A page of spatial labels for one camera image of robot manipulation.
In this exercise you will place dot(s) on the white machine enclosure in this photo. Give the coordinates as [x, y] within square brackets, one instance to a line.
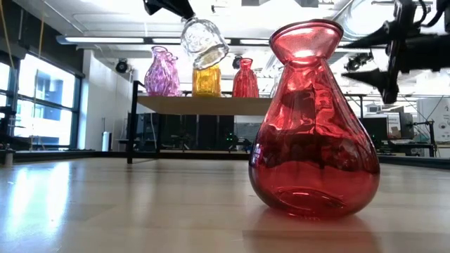
[436, 116]

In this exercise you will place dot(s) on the white cylinder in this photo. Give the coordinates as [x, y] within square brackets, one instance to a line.
[105, 141]

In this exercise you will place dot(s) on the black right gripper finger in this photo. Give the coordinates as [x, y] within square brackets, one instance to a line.
[372, 38]
[369, 78]

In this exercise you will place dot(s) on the red teardrop glass vase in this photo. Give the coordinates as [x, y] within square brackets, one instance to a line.
[313, 158]

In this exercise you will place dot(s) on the clear glass vase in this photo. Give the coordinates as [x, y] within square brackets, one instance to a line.
[204, 38]

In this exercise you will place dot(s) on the black metal table frame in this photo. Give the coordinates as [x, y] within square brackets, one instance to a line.
[70, 154]

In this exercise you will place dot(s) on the large window black frame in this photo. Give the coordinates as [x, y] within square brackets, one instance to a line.
[45, 116]

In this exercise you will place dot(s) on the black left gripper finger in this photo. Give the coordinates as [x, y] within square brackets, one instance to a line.
[172, 6]

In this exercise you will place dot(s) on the black ceiling spotlight cluster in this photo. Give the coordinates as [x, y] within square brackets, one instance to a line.
[358, 61]

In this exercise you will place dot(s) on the black flat computer screen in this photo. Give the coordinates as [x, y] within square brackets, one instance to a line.
[374, 128]

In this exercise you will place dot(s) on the small yellow glass vase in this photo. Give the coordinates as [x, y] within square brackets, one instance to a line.
[207, 82]

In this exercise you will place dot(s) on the black metal stand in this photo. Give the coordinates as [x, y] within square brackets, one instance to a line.
[430, 133]

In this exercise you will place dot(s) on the red ribbed flared glass vase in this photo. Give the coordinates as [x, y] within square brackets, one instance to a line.
[245, 82]

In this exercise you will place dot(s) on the purple squat glass vase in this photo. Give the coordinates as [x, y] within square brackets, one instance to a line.
[161, 77]

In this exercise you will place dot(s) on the long ceiling light bar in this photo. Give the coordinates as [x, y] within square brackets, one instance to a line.
[105, 40]

